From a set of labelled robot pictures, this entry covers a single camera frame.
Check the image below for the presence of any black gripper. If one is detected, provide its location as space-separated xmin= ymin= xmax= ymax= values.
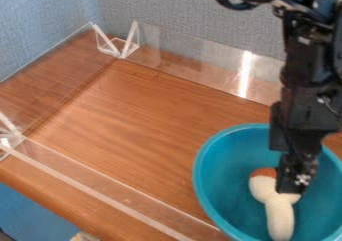
xmin=271 ymin=83 xmax=342 ymax=195

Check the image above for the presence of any white brown toy mushroom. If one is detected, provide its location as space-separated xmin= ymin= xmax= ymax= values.
xmin=249 ymin=168 xmax=301 ymax=241

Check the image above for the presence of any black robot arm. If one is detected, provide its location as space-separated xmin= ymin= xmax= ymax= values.
xmin=216 ymin=0 xmax=342 ymax=194

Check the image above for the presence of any blue plastic bowl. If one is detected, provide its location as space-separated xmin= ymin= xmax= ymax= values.
xmin=193 ymin=123 xmax=342 ymax=241

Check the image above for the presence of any clear acrylic back panel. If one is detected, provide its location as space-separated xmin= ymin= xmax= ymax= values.
xmin=126 ymin=21 xmax=284 ymax=106

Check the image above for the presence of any clear acrylic panel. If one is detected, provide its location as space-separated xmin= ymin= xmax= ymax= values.
xmin=0 ymin=22 xmax=114 ymax=96
xmin=0 ymin=112 xmax=228 ymax=241
xmin=126 ymin=21 xmax=284 ymax=106

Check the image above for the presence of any clear acrylic front panel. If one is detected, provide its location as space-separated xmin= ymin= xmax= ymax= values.
xmin=0 ymin=112 xmax=228 ymax=241

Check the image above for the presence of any clear acrylic left panel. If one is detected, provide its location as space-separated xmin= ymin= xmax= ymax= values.
xmin=0 ymin=22 xmax=114 ymax=96

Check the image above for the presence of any clear acrylic corner bracket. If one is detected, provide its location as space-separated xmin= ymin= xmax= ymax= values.
xmin=91 ymin=21 xmax=141 ymax=59

